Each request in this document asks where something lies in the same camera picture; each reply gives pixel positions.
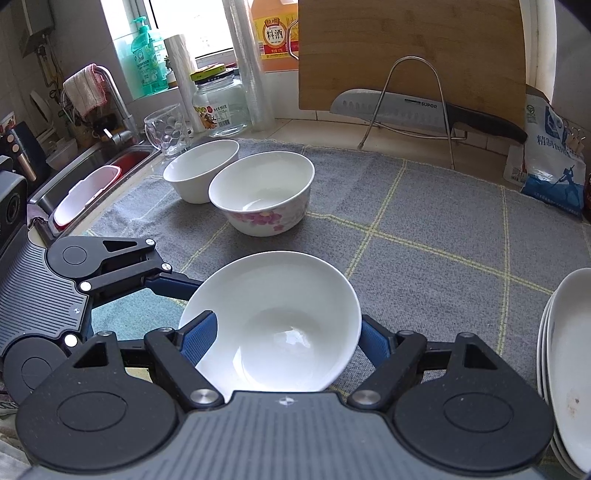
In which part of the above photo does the pink flower white bowl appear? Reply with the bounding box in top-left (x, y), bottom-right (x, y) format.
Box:
top-left (208, 151), bottom-right (315, 237)

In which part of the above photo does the large round fruit plate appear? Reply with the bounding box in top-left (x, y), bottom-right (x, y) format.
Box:
top-left (547, 268), bottom-right (590, 474)

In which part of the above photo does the steel kitchen knife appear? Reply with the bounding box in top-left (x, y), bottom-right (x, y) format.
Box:
top-left (329, 89), bottom-right (528, 144)

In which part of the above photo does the red white sink basin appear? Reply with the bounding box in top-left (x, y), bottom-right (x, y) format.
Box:
top-left (53, 165), bottom-right (121, 230)

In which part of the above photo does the grey teal towel mat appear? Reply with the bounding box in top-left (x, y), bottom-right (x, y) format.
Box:
top-left (85, 144), bottom-right (590, 382)

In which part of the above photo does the glass mug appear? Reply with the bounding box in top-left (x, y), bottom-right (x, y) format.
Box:
top-left (143, 104), bottom-right (190, 158)

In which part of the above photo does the steel faucet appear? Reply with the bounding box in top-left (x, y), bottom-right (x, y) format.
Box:
top-left (95, 65), bottom-right (140, 144)

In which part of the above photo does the large glass jar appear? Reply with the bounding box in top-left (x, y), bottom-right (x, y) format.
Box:
top-left (190, 64), bottom-right (252, 138)

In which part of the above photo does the green dish soap bottle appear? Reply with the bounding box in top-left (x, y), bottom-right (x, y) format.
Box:
top-left (131, 16), bottom-right (168, 95)

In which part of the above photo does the pink dish cloth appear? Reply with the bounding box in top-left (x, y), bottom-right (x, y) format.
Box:
top-left (63, 63), bottom-right (107, 118)

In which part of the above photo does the plastic wrap roll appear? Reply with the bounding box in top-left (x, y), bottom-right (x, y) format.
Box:
top-left (164, 35), bottom-right (204, 134)

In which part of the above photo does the blue white salt bag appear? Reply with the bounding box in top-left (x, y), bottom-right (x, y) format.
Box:
top-left (503, 93), bottom-right (586, 217)

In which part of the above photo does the tall clear plastic roll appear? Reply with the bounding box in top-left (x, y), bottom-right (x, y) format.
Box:
top-left (222, 0), bottom-right (274, 131)

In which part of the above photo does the orange cooking wine jug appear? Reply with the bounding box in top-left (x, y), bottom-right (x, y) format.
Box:
top-left (250, 0), bottom-right (298, 72)

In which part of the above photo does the bamboo cutting board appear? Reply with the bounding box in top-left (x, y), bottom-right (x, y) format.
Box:
top-left (298, 1), bottom-right (526, 126)

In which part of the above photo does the wire board rack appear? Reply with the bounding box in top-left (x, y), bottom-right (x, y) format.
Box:
top-left (356, 55), bottom-right (456, 170)

